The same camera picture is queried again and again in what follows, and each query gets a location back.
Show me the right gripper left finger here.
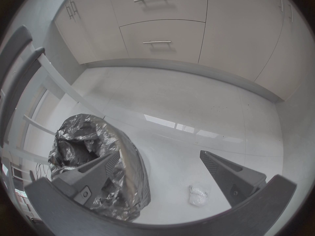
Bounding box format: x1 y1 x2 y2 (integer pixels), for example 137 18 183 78
52 150 121 205

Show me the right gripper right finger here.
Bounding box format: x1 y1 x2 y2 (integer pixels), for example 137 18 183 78
199 150 267 208

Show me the black plastic bag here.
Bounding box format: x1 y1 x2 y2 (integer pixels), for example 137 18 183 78
48 114 151 223

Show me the crumpled white plastic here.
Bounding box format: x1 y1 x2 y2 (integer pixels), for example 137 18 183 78
189 185 210 207

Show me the grey chair with white legs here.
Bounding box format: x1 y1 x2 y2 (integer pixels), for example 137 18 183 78
0 25 107 171

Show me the beige cabinet with metal handles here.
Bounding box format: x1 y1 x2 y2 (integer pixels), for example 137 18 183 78
54 0 302 101

